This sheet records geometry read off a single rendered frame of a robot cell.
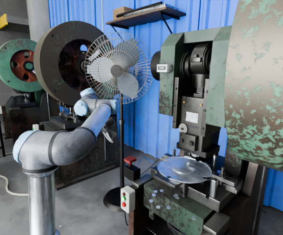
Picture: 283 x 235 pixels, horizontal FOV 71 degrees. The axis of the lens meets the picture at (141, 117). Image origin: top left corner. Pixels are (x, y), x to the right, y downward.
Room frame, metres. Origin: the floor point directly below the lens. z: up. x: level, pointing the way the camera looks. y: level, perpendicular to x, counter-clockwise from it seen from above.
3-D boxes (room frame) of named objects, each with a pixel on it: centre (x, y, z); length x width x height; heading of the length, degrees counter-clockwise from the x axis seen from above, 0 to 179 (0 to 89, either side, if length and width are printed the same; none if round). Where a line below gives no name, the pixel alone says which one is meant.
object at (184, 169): (0.99, -0.24, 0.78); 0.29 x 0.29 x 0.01
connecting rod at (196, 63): (1.08, -0.33, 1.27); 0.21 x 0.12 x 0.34; 134
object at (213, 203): (1.08, -0.33, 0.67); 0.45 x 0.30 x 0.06; 44
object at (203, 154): (1.08, -0.33, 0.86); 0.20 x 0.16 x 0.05; 44
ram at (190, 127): (1.05, -0.30, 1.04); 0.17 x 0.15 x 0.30; 134
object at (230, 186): (0.96, -0.45, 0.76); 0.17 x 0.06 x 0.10; 44
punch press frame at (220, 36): (1.18, -0.43, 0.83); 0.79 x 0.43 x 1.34; 134
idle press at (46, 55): (2.57, 0.62, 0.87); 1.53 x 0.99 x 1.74; 132
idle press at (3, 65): (3.79, 1.91, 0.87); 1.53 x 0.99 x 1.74; 137
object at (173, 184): (0.96, -0.20, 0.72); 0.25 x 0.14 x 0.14; 134
